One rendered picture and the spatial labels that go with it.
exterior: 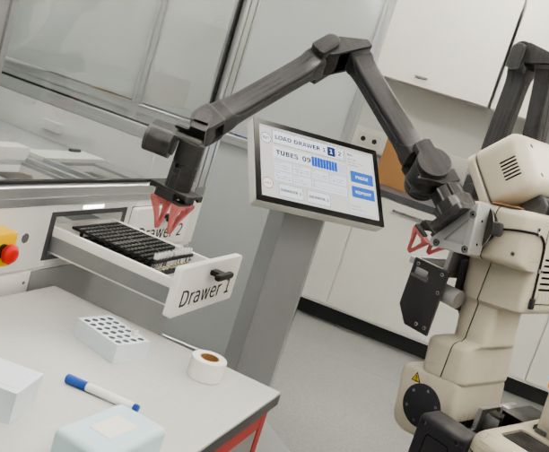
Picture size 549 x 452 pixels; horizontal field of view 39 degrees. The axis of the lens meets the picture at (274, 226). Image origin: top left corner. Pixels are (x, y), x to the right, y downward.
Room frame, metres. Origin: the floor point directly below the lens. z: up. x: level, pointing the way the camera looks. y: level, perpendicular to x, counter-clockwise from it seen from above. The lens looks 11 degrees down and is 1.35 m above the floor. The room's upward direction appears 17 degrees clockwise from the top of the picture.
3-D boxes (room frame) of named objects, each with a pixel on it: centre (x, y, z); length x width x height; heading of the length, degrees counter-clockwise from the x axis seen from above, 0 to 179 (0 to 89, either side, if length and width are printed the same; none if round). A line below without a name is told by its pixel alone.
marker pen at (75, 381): (1.19, 0.19, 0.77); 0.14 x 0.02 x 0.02; 77
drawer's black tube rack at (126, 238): (1.70, 0.30, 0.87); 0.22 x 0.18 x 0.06; 70
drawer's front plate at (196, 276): (1.63, 0.11, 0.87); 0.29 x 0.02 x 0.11; 160
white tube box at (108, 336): (1.40, 0.24, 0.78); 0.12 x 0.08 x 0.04; 54
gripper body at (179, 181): (1.60, 0.22, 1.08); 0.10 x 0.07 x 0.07; 67
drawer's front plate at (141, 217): (2.04, 0.30, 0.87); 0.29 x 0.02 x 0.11; 160
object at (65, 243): (1.70, 0.30, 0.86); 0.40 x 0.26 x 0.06; 70
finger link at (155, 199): (1.61, 0.23, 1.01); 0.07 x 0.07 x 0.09; 67
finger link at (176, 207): (1.61, 0.22, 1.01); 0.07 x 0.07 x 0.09; 67
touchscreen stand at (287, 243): (2.65, -0.09, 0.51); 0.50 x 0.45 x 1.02; 29
